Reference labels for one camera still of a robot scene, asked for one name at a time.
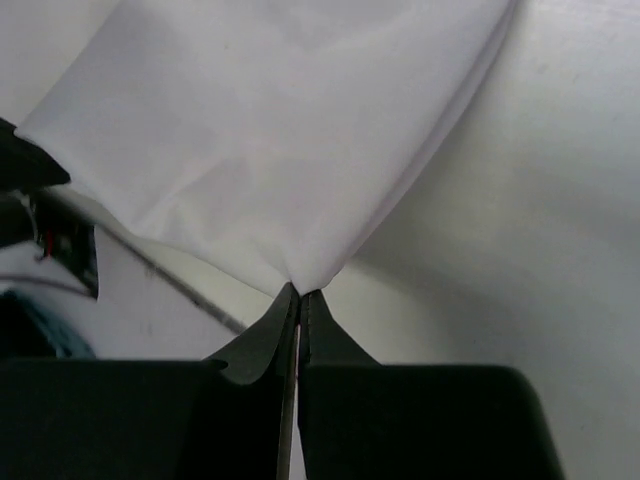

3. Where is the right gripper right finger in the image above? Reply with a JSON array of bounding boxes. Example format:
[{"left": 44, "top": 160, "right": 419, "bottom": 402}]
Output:
[{"left": 298, "top": 291, "right": 563, "bottom": 479}]

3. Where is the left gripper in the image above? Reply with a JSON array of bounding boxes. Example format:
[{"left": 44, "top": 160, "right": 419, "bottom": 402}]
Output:
[{"left": 0, "top": 119, "right": 99, "bottom": 300}]

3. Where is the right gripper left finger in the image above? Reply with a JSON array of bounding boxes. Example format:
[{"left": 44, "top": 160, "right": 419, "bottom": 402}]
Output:
[{"left": 1, "top": 285, "right": 300, "bottom": 479}]

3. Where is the white t-shirt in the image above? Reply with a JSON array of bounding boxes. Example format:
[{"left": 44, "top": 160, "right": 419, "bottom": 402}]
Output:
[{"left": 17, "top": 1, "right": 515, "bottom": 294}]

